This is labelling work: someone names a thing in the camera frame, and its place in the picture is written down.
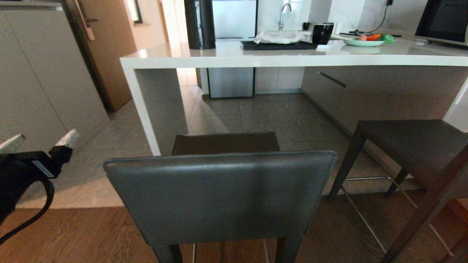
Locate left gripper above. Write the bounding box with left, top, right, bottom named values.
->
left=0, top=129, right=79, bottom=221

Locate grey leather bar stool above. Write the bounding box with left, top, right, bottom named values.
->
left=103, top=131, right=338, bottom=263

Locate white kitchen counter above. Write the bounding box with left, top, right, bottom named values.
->
left=120, top=36, right=468, bottom=157

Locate dark brown bar stool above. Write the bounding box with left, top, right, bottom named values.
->
left=327, top=119, right=468, bottom=263

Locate grey tall cabinet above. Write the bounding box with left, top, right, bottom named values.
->
left=0, top=1, right=111, bottom=156

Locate brown wooden door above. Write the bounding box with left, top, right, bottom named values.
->
left=65, top=0, right=138, bottom=112

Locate tall black cylinder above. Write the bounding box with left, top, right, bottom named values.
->
left=184, top=0, right=216, bottom=50

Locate stainless steel fridge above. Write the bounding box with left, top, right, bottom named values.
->
left=207, top=0, right=258, bottom=99

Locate black tray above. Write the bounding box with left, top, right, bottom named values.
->
left=240, top=40, right=318, bottom=51

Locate white crumpled cloth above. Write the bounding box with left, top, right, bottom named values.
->
left=254, top=31, right=304, bottom=45

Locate chrome faucet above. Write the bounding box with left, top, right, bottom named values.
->
left=278, top=3, right=293, bottom=31

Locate black mug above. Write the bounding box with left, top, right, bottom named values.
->
left=312, top=23, right=335, bottom=45

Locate pale green plate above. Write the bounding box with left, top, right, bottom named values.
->
left=343, top=37, right=385, bottom=47

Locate black microwave oven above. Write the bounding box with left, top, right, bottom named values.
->
left=415, top=0, right=468, bottom=47

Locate black cable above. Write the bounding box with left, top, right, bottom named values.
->
left=0, top=178, right=55, bottom=244

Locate metal door handle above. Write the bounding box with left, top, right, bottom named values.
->
left=74, top=0, right=99, bottom=41

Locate grey drawer handle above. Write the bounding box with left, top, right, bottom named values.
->
left=317, top=71, right=347, bottom=89

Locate black power cord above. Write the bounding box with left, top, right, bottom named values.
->
left=348, top=0, right=402, bottom=37

